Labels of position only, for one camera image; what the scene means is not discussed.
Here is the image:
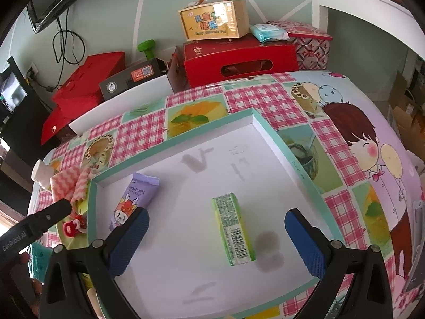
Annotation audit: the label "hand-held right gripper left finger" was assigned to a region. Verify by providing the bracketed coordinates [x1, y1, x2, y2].
[40, 208, 150, 319]

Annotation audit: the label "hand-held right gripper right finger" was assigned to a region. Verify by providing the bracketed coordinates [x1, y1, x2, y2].
[285, 209, 394, 319]

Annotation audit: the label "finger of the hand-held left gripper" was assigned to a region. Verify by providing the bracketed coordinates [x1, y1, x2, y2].
[25, 199, 73, 240]

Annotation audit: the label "pink lace cloth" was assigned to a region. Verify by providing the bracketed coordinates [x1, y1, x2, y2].
[71, 168, 94, 207]

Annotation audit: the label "green tissue packet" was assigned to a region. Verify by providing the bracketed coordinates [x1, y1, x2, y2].
[212, 193, 258, 267]

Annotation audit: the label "white tray with teal rim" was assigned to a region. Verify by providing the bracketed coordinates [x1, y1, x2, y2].
[87, 108, 344, 319]

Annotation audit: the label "small red plush toy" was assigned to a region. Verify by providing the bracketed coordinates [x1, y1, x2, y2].
[63, 214, 88, 238]

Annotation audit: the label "pink zigzag cloth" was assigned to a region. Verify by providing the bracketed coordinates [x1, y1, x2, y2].
[50, 166, 83, 207]

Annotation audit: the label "white plastic bottle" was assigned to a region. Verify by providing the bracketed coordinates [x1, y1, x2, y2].
[31, 160, 55, 187]

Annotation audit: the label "purple wipes packet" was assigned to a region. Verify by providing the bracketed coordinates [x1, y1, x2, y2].
[109, 173, 160, 231]

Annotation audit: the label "black cabinet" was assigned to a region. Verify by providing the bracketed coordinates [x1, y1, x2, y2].
[0, 106, 50, 207]

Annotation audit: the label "dark grey object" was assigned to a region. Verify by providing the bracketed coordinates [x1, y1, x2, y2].
[403, 199, 425, 293]

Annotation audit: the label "black monitor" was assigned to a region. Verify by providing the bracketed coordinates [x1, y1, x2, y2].
[0, 56, 29, 123]

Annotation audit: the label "white board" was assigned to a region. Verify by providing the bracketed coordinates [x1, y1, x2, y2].
[69, 73, 173, 135]

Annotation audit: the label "printed pink checked tablecloth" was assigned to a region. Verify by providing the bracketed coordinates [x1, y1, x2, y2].
[28, 71, 425, 319]

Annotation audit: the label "black box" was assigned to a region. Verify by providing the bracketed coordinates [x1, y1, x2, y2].
[99, 58, 163, 101]

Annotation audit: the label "cardboard boxes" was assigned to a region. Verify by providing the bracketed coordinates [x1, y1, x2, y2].
[388, 70, 425, 160]

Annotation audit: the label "green dumbbell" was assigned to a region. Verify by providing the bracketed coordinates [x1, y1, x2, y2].
[138, 40, 156, 61]

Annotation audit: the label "red patterned tin box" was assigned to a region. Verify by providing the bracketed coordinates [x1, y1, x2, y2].
[267, 20, 333, 71]

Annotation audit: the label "blue wipes pack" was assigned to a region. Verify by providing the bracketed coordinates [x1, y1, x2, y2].
[250, 23, 289, 43]

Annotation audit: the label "white desk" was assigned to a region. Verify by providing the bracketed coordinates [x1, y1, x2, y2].
[309, 0, 425, 97]

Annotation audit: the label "black cable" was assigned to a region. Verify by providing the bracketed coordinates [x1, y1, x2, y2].
[53, 16, 87, 65]

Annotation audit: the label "red box with cutout handle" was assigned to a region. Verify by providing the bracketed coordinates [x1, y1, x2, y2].
[182, 36, 299, 90]

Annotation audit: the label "wall television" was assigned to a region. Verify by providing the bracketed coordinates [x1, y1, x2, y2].
[27, 0, 83, 34]

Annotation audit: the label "yellow gift box with handle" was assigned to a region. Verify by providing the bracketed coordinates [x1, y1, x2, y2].
[178, 0, 249, 42]

